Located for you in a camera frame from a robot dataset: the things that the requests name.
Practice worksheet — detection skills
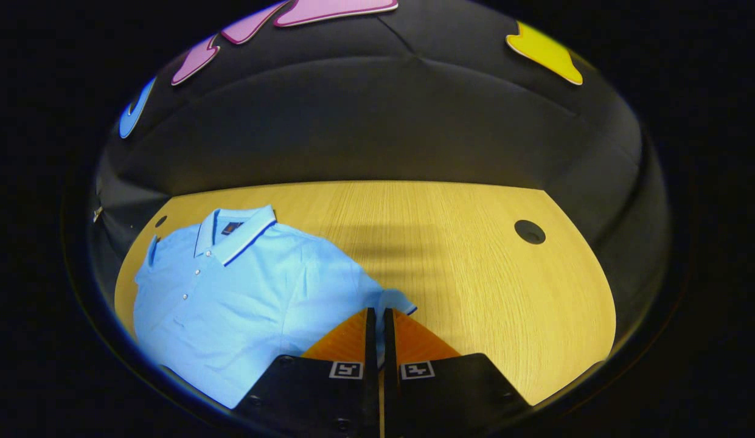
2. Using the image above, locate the light blue T-shirt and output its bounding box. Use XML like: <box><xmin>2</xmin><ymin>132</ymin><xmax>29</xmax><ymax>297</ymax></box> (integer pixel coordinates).
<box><xmin>133</xmin><ymin>205</ymin><xmax>417</xmax><ymax>409</ymax></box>

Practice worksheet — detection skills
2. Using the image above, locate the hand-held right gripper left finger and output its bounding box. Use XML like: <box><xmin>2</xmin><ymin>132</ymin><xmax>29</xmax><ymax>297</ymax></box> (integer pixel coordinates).
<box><xmin>234</xmin><ymin>307</ymin><xmax>378</xmax><ymax>438</ymax></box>

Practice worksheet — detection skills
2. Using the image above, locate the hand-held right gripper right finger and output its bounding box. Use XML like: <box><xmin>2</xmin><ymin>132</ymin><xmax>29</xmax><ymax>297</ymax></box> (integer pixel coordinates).
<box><xmin>383</xmin><ymin>307</ymin><xmax>533</xmax><ymax>438</ymax></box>

